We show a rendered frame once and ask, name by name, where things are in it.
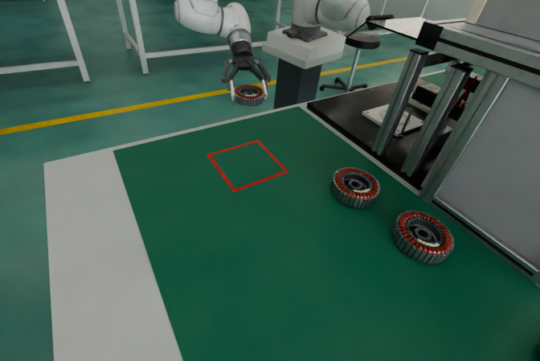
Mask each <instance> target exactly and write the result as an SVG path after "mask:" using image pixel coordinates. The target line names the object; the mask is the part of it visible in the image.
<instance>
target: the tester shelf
mask: <svg viewBox="0 0 540 361"><path fill-rule="evenodd" d="M465 20H466V18H456V19H446V20H437V21H428V22H423V25H422V27H421V29H420V32H419V35H418V38H417V40H416V42H415V44H416V45H419V46H421V47H425V48H427V49H430V50H433V51H437V52H439V53H442V54H444V55H448V56H451V57H452V58H455V59H459V60H461V61H464V62H466V63H469V64H472V65H475V66H478V67H480V68H483V69H486V70H489V71H491V72H495V73H497V74H499V75H502V76H506V77H508V78H510V79H513V80H516V81H519V82H522V83H524V84H528V85H530V86H533V87H535V88H539V89H540V42H539V41H536V40H532V39H527V38H524V37H521V36H517V35H512V34H509V33H506V32H503V31H497V30H494V29H491V28H488V27H483V26H479V25H476V24H471V23H466V22H465Z"/></svg>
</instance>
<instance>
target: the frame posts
mask: <svg viewBox="0 0 540 361"><path fill-rule="evenodd" d="M428 54H429V51H425V50H422V49H420V48H414V49H410V52H409V54H408V57H407V60H406V63H405V64H404V67H403V70H402V73H401V75H400V77H399V81H398V83H397V85H396V88H395V91H394V94H393V96H392V98H391V102H390V104H389V106H388V109H387V112H386V114H385V117H384V119H383V121H382V124H381V127H380V130H379V132H378V135H377V137H376V140H375V142H374V145H373V148H372V150H373V151H374V152H375V151H377V154H378V155H382V154H383V153H384V154H385V153H386V152H387V150H388V147H389V145H390V143H391V140H392V138H393V136H394V134H395V131H396V129H397V127H398V124H399V122H400V119H401V117H402V115H403V112H404V110H405V108H406V106H407V102H408V101H409V99H410V96H411V94H412V91H413V89H414V87H415V84H416V82H417V80H418V78H419V74H420V73H421V71H422V68H423V66H424V63H425V61H426V59H427V57H428ZM472 70H473V68H471V67H468V66H466V65H463V64H453V65H452V66H451V68H450V70H449V72H448V74H447V76H446V78H445V80H444V82H443V84H442V86H441V88H440V91H439V93H438V95H437V97H436V99H435V101H434V103H433V105H432V107H431V109H430V111H429V113H428V115H427V117H426V119H425V121H424V123H423V125H422V127H421V129H420V131H419V134H418V136H417V138H416V139H415V142H414V144H413V146H412V148H411V150H410V152H409V154H408V156H407V158H406V160H405V162H404V164H403V166H402V168H401V171H402V172H403V173H404V172H406V173H407V176H409V177H411V176H412V175H415V174H417V172H418V170H419V168H420V166H421V165H422V163H423V160H424V159H425V157H426V155H427V154H428V151H429V150H430V148H431V146H432V144H433V142H434V141H435V139H436V136H437V135H438V133H439V131H440V129H441V127H442V126H443V124H444V122H445V120H446V118H447V117H448V114H449V113H450V111H451V109H452V107H453V105H454V104H455V102H456V99H457V98H458V96H459V95H460V92H461V90H462V88H463V87H464V85H465V83H466V81H467V79H468V78H469V76H470V74H471V72H472Z"/></svg>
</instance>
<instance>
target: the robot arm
mask: <svg viewBox="0 0 540 361"><path fill-rule="evenodd" d="M369 15H370V6H369V3H368V1H367V0H293V4H292V25H291V27H290V28H288V29H284V30H282V33H283V34H286V35H287V36H288V37H289V38H297V39H301V40H303V41H304V42H307V43H308V42H310V41H311V40H314V39H318V38H320V37H323V36H327V35H328V32H326V31H322V30H321V25H323V26H325V27H328V28H331V29H334V30H337V31H346V32H347V31H355V30H356V29H357V28H358V27H360V26H361V25H362V24H363V23H364V22H365V21H366V18H367V17H369ZM174 17H175V19H176V20H177V21H178V22H179V23H180V24H182V25H183V26H184V27H186V28H188V29H190V30H192V31H197V32H199V33H203V34H207V35H217V36H220V37H223V38H225V39H226V40H228V43H229V48H230V52H231V53H232V57H233V59H228V58H226V59H225V68H224V70H223V75H222V80H221V82H222V83H226V84H227V91H231V100H232V101H233V100H234V97H235V94H234V89H233V82H232V80H233V78H234V76H235V74H236V73H237V72H238V70H240V71H243V70H245V71H248V70H249V71H250V72H252V73H253V74H254V75H255V76H256V77H257V78H258V79H259V80H260V81H261V88H262V89H263V90H264V92H265V94H264V99H265V100H266V99H267V96H268V94H267V90H268V83H267V82H270V79H271V76H270V75H269V73H268V71H267V69H266V68H265V66H264V65H263V63H262V59H261V58H259V59H253V57H252V38H251V25H250V21H249V17H248V14H247V12H246V10H245V9H244V8H243V6H242V5H241V4H239V3H238V2H232V3H230V4H228V5H227V6H226V7H225V8H224V7H219V6H218V0H176V1H175V2H174ZM231 64H234V65H235V67H234V68H233V70H232V71H231V73H230V75H229V76H228V78H226V76H227V72H228V68H229V66H230V65H231ZM254 64H256V66H258V68H259V70H260V71H259V70H258V69H257V68H256V66H255V65H254Z"/></svg>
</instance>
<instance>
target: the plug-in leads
mask: <svg viewBox="0 0 540 361"><path fill-rule="evenodd" d="M476 79H477V76H475V78H474V80H473V79H472V78H470V76H469V78H468V79H467V81H466V83H465V86H466V91H465V92H464V93H463V94H462V95H461V97H460V98H459V100H458V101H457V99H458V98H457V99H456V101H457V102H455V104H454V105H455V106H456V110H455V112H456V113H459V114H462V113H463V112H464V109H465V108H466V106H465V104H467V103H468V101H467V99H468V95H469V93H470V92H471V89H472V87H473V85H474V83H475V81H476ZM461 102H462V103H463V104H462V105H460V103H461ZM454 105H453V107H452V109H454Z"/></svg>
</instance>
